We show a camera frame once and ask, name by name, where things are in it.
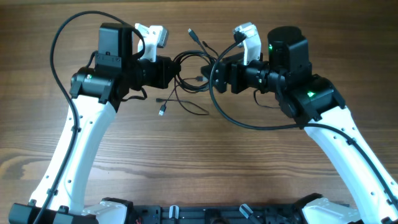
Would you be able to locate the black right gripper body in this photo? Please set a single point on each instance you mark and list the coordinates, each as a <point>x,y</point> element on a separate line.
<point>224,76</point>

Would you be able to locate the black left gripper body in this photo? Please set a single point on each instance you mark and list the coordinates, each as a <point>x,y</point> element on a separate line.
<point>153,74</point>

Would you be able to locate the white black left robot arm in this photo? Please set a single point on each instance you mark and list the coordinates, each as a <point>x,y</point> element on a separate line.
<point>126,59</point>

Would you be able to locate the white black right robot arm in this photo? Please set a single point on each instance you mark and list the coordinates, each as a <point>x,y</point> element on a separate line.
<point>316,107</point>

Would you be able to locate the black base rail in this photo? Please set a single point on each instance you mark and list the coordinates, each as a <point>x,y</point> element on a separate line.
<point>154,214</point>

